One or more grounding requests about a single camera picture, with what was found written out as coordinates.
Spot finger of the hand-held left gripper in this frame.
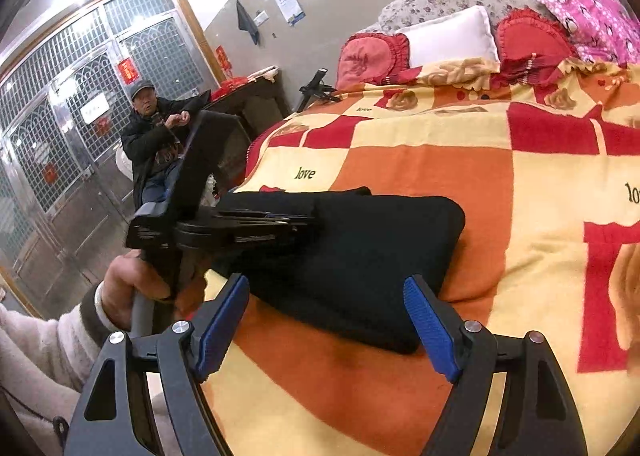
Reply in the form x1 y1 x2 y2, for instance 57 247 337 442
215 210 317 229
175 222 316 249

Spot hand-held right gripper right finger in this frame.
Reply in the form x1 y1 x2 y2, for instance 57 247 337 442
403 275 588 456

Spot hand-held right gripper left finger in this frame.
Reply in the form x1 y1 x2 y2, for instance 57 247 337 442
64 274 250 456

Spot black pants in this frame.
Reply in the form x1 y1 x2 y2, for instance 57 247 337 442
207 186 467 356

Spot person's left forearm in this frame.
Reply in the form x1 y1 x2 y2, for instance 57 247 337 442
0 281 171 456

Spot person's left hand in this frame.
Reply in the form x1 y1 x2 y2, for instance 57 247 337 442
102 248 176 331

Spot red cloth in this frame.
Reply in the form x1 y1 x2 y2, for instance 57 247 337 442
210 77 253 101

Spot white paper sheet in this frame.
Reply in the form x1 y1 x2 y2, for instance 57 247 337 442
80 96 109 125

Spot black folding stand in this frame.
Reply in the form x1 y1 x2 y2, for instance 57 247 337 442
295 68 343 111

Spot dark hanging cloth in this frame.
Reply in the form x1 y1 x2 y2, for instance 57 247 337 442
236 0 261 46

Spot metal grille door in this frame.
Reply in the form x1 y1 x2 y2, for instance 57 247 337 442
0 0 221 307

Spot checkered red orange blanket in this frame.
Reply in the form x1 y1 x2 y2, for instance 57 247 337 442
200 58 640 456

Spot red heart pillow with print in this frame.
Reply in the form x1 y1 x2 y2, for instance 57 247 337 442
336 32 411 89

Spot white pillow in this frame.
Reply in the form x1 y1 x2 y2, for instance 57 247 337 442
395 6 501 70

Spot red ruffled heart pillow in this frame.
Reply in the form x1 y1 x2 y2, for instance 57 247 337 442
495 7 576 86

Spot pink penguin print quilt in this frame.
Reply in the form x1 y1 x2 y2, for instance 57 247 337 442
535 0 640 67

